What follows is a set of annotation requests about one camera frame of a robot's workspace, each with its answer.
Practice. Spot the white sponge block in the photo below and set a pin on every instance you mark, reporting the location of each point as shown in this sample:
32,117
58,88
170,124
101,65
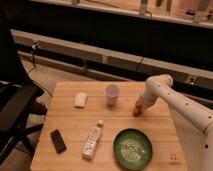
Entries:
80,100

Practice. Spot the translucent plastic cup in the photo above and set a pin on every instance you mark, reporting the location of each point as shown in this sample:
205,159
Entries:
112,93

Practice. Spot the green round bowl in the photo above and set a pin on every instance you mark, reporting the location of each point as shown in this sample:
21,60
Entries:
132,149

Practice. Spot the white plastic bottle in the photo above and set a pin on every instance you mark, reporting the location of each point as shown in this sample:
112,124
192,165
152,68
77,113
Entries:
90,146

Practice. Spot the red pepper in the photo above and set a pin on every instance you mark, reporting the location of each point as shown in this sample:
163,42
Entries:
137,110

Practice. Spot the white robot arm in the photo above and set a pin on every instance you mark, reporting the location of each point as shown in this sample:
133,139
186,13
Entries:
197,114

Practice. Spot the black office chair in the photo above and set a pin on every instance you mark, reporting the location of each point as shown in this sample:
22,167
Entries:
17,99

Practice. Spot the black smartphone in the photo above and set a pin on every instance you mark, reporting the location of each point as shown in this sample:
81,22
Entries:
58,141

